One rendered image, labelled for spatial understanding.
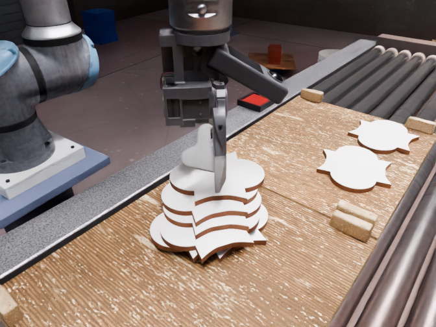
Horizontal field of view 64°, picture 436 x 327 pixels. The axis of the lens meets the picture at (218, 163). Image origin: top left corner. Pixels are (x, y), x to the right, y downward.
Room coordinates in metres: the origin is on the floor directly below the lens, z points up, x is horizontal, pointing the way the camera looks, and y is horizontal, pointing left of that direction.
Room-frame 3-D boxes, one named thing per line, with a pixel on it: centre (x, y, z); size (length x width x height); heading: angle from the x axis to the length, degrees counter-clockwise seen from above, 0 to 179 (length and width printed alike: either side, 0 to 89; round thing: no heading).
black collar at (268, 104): (0.90, -0.11, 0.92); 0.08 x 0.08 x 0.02; 51
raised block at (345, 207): (0.41, -0.21, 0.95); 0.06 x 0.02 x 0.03; 51
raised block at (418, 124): (0.71, -0.46, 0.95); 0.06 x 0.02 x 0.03; 51
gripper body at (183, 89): (0.45, 0.03, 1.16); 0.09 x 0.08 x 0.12; 95
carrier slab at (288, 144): (0.64, -0.23, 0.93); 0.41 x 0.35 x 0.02; 141
